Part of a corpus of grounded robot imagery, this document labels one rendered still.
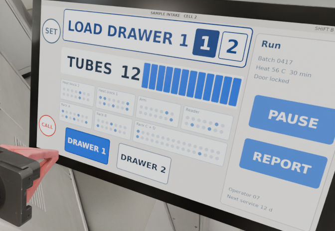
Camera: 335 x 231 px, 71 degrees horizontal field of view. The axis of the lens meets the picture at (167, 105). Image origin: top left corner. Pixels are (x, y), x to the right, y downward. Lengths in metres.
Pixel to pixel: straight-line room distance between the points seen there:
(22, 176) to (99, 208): 1.23
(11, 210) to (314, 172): 0.36
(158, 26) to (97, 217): 1.27
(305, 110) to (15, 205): 0.35
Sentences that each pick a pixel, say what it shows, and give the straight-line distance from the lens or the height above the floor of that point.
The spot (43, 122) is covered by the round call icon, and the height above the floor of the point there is 1.02.
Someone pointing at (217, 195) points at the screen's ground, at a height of 0.99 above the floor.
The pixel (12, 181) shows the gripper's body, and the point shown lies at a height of 1.13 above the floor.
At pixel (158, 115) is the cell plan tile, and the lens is 0.36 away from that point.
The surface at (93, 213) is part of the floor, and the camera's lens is 1.51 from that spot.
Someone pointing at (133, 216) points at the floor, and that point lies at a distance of 1.43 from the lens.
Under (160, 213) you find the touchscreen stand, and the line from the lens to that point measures 1.38.
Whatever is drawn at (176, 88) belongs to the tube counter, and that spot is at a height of 1.10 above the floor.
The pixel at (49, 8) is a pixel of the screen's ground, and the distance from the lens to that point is 0.47.
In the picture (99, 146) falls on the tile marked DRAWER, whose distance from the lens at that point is 0.43.
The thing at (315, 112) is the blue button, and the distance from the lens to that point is 0.34.
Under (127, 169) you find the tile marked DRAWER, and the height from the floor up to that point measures 0.99.
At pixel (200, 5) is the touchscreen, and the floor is 1.19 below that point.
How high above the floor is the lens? 1.35
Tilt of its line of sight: 49 degrees down
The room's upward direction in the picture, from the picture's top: 9 degrees counter-clockwise
